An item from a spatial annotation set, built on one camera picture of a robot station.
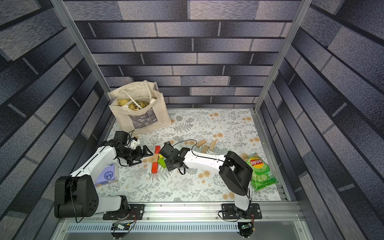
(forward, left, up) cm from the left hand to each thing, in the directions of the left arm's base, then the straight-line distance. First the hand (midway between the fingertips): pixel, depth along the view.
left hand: (147, 155), depth 84 cm
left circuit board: (-33, +10, -10) cm, 36 cm away
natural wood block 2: (+15, -33, -9) cm, 37 cm away
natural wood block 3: (+13, -40, -8) cm, 43 cm away
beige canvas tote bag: (+26, +7, +15) cm, 31 cm away
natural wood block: (+2, -3, -7) cm, 8 cm away
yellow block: (-9, -12, +17) cm, 23 cm away
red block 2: (-4, -4, -7) cm, 9 cm away
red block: (+8, -3, -7) cm, 11 cm away
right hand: (-2, -13, -3) cm, 14 cm away
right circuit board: (-32, -52, -12) cm, 63 cm away
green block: (0, -7, -7) cm, 10 cm away
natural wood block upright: (+10, -34, -8) cm, 37 cm away
